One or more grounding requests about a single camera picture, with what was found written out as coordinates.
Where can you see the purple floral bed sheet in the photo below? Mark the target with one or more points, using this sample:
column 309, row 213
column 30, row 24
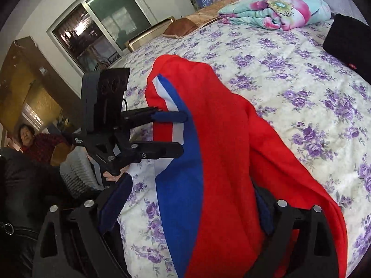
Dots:
column 319, row 107

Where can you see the window with white frame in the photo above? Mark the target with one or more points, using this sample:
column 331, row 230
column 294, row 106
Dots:
column 92, row 34

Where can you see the person in red top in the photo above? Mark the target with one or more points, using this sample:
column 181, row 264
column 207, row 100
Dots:
column 38, row 147

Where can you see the floral folded quilt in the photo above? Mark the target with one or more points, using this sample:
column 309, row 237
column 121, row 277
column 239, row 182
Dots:
column 282, row 15

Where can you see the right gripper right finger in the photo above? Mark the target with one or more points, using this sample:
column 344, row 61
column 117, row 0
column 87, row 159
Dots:
column 299, row 242

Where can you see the brown satin pillow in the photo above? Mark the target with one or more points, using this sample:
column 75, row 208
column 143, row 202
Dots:
column 191, row 23

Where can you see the red track pants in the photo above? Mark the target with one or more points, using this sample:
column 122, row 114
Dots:
column 206, row 198

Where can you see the grey knit left sleeve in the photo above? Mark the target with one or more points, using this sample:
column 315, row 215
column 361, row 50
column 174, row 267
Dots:
column 79, row 173

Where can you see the person's left hand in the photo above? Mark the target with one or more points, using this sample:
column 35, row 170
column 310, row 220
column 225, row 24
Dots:
column 111, row 178

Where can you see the black folded garment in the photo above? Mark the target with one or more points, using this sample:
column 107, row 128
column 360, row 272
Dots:
column 348, row 40

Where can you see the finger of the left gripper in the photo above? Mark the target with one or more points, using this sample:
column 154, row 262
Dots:
column 154, row 150
column 152, row 114

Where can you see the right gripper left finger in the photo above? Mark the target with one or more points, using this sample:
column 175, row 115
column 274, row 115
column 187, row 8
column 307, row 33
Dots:
column 84, row 241

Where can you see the wooden door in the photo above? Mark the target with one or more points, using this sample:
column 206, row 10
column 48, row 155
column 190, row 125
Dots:
column 32, row 91

